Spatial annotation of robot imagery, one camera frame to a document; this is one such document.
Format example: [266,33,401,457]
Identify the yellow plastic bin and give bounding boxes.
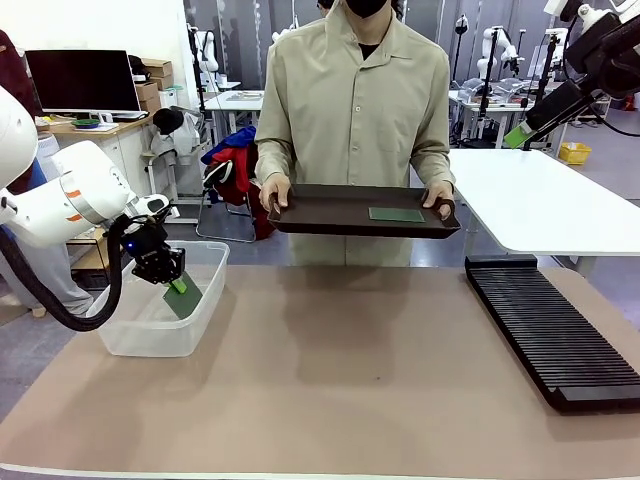
[558,142,592,165]

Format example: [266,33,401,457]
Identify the black light stand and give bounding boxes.
[452,14,471,146]

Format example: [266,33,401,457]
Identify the white background table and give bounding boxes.
[204,89,264,141]

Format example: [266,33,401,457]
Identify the clear plastic box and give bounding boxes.
[97,240,231,358]

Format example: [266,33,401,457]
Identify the black tripod stand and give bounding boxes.
[522,34,561,151]

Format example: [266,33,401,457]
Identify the white standing desk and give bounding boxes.
[447,148,640,279]

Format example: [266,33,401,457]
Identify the black face mask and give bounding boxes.
[343,0,389,19]

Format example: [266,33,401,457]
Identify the large cardboard box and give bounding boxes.
[134,79,162,114]

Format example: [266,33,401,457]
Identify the green PCB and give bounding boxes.
[162,277,205,321]
[368,206,426,223]

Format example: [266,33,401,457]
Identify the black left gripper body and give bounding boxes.
[130,239,187,287]

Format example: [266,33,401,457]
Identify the white jacket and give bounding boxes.
[149,112,204,169]

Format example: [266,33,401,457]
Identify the person in beige shirt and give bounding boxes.
[254,0,456,267]

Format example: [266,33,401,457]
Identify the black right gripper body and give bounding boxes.
[524,81,597,135]

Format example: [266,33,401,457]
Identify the person's right hand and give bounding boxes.
[259,174,292,210]

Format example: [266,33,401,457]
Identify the chair with red blue clothes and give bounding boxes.
[196,125,259,245]

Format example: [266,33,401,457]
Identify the dark brown tray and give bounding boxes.
[267,183,461,240]

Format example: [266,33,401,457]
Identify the small cardboard box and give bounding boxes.
[141,58,174,80]

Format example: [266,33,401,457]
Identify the wooden desk with white cabinet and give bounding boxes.
[34,112,156,224]

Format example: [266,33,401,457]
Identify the person's left forearm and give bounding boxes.
[407,144,454,194]

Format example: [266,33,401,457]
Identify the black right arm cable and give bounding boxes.
[589,94,640,139]

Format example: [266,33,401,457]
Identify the black computer monitor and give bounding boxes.
[24,48,142,119]

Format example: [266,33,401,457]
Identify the black slotted PCB rack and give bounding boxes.
[464,255,640,414]

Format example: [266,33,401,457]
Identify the small wooden shelf table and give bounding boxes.
[67,227,134,291]

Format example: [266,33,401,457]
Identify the person's left hand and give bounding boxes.
[421,182,456,219]

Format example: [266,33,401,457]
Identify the white air purifier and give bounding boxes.
[35,132,61,166]

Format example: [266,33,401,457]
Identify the person's right forearm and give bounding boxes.
[254,134,292,184]

